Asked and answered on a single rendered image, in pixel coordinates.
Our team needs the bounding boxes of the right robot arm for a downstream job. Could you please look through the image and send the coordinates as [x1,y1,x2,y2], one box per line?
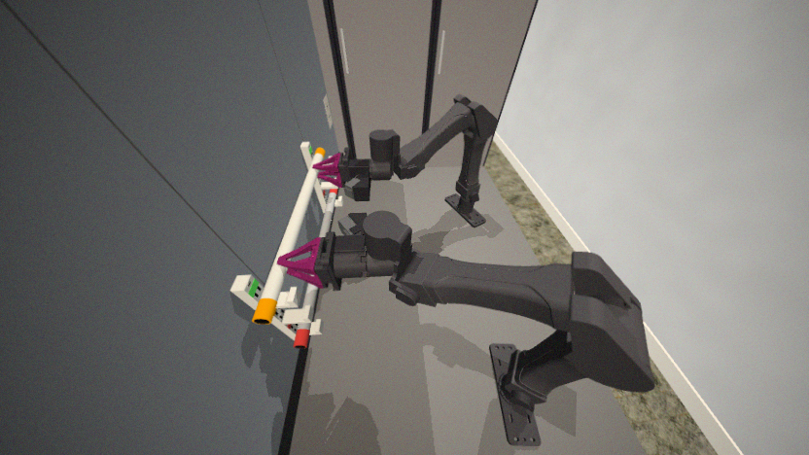
[344,94,498,228]

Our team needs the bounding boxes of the metal bar with red ends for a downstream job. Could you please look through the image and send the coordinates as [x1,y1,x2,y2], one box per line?
[294,189,337,348]

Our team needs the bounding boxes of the white bar with orange-yellow ends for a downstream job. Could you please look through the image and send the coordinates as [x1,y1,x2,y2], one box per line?
[252,148,325,325]

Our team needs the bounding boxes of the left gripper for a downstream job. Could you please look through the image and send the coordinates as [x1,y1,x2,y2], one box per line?
[277,231,368,291]

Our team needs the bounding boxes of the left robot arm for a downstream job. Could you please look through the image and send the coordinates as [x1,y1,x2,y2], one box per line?
[334,211,654,446]

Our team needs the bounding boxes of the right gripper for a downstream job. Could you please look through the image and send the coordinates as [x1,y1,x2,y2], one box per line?
[312,148,352,188]

